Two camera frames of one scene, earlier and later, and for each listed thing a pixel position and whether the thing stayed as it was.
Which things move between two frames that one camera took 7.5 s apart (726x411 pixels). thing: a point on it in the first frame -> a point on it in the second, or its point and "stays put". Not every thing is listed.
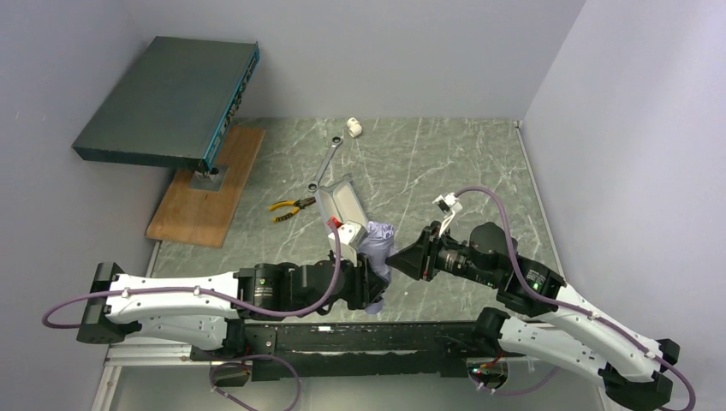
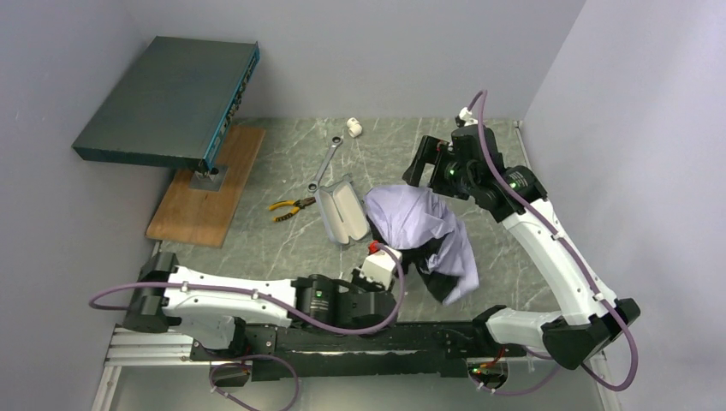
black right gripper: x=427 y=255 -> x=428 y=168
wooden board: x=202 y=217 stays put
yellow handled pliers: x=299 y=205 stays put
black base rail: x=296 y=349 stays put
